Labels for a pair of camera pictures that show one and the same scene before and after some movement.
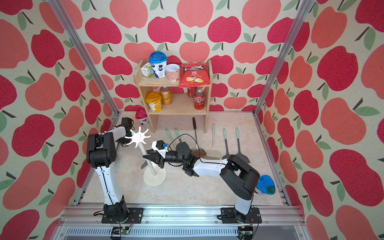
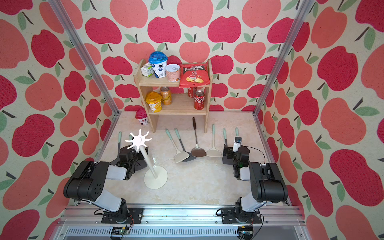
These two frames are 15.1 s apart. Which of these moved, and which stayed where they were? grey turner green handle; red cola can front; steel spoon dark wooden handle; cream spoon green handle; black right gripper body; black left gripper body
Moved: black right gripper body; black left gripper body
Stayed: grey turner green handle; cream spoon green handle; steel spoon dark wooden handle; red cola can front
